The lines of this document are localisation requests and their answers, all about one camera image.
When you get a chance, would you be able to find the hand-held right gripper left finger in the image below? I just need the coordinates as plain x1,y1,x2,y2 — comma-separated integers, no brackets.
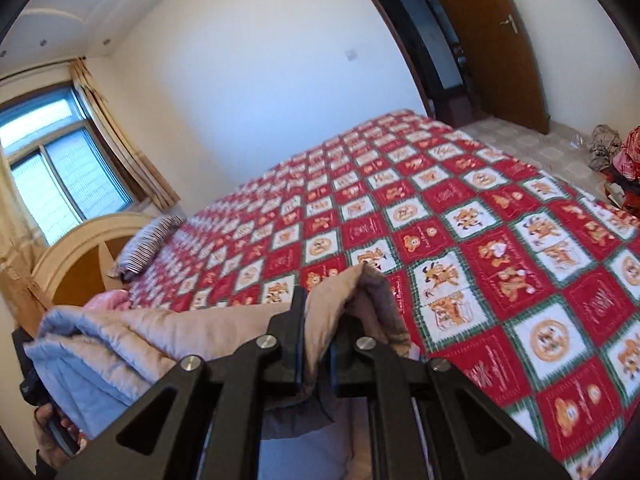
57,285,309,480

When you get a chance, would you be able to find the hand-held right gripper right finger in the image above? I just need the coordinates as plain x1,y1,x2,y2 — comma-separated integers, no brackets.
327,331,572,480

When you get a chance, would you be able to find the lilac quilted puffer jacket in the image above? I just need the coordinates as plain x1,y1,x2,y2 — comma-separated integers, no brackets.
22,262,414,480

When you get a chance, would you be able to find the person's left hand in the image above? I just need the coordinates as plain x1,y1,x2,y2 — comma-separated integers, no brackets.
32,402,84,470

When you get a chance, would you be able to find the pink folded blanket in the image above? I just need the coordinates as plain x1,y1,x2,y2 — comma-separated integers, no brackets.
87,289,132,312

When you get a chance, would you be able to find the wooden bed headboard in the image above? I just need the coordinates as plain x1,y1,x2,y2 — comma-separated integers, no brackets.
32,212,162,312

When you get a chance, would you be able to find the striped pillow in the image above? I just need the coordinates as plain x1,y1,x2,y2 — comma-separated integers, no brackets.
107,214,187,282

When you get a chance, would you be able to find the bed with red printed quilt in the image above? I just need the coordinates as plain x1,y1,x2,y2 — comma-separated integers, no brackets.
125,109,640,480

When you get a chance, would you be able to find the narrow beige floral curtain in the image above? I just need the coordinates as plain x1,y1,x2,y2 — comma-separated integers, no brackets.
67,57,181,209

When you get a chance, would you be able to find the grey crumpled cloth pile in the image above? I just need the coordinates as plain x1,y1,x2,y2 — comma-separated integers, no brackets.
587,125,624,172

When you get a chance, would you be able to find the brown wooden door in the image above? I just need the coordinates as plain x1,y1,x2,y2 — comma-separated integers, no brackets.
414,0,552,134

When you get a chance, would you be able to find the brown door frame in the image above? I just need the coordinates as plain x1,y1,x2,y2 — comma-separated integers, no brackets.
344,0,442,122

